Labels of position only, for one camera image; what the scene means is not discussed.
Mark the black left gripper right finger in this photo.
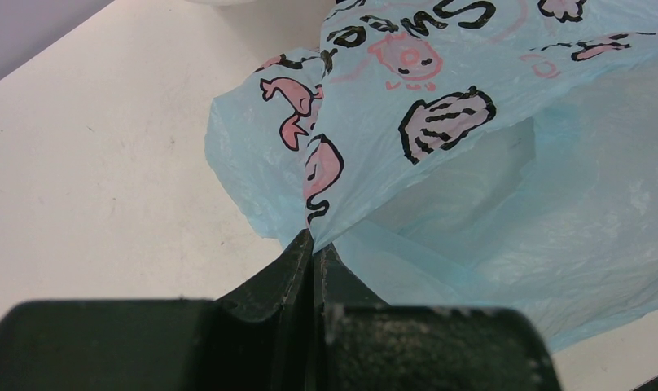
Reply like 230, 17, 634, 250
310, 246, 560, 390

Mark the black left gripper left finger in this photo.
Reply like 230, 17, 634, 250
0, 230, 314, 390

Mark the light blue plastic bag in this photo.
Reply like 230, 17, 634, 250
204, 1, 658, 350

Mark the white plastic basket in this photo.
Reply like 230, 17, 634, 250
187, 0, 257, 7

